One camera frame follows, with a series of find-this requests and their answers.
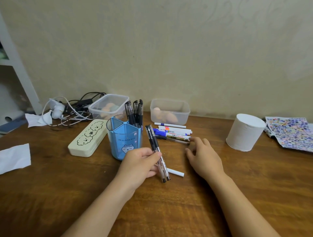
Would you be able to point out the black capped clear gel pen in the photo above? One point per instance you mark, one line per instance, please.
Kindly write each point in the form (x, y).
(154, 144)
(160, 156)

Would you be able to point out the white crumpled tissue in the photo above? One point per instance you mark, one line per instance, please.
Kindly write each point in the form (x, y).
(36, 119)

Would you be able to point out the white marker with colour bands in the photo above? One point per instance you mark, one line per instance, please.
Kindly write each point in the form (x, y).
(176, 129)

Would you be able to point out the person's right hand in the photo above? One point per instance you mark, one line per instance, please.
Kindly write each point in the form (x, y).
(207, 161)

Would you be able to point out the blue plastic pen holder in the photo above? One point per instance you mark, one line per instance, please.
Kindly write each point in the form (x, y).
(123, 139)

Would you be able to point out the peach makeup sponges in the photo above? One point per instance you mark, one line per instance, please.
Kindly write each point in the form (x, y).
(163, 116)

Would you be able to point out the person's right thumb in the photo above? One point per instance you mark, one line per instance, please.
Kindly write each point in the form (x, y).
(189, 154)

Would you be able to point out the person's right forearm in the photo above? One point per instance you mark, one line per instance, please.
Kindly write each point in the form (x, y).
(239, 210)

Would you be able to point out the cream pencil case with drawings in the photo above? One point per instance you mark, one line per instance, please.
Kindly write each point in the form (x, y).
(85, 140)

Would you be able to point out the person's left thumb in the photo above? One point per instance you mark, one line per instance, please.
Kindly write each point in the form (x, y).
(149, 153)

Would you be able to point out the clear plastic container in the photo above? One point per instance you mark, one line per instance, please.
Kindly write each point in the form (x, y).
(170, 111)
(107, 107)

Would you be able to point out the thin white marker pen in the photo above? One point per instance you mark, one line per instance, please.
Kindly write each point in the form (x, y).
(171, 125)

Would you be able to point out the person's left forearm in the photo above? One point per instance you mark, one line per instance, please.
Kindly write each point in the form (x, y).
(97, 210)

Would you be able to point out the white marker with gold label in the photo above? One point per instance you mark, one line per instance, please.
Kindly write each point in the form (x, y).
(178, 137)

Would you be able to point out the white flat tissue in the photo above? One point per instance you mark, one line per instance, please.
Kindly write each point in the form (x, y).
(14, 157)

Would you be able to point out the colourful printed sheet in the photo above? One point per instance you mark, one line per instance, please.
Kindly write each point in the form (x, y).
(291, 131)

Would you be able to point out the white plug adapter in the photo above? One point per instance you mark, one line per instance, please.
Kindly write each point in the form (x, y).
(57, 108)

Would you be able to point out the person's left hand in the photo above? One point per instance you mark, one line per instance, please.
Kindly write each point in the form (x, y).
(135, 168)

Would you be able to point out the white paper roll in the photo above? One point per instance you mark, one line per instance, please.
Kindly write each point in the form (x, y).
(244, 133)

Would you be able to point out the black and white marker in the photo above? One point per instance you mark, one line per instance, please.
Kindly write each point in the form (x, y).
(269, 133)

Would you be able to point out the short white marker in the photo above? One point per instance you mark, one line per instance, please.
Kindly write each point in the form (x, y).
(176, 172)

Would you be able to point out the blue and white marker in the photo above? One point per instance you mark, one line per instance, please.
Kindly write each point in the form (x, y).
(162, 133)

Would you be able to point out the peach and green sponges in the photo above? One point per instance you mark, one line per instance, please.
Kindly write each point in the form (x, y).
(110, 108)

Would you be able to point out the black slim pen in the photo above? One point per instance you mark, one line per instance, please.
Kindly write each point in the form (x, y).
(171, 140)

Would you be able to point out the white shelf unit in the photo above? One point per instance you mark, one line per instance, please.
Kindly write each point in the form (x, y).
(19, 73)

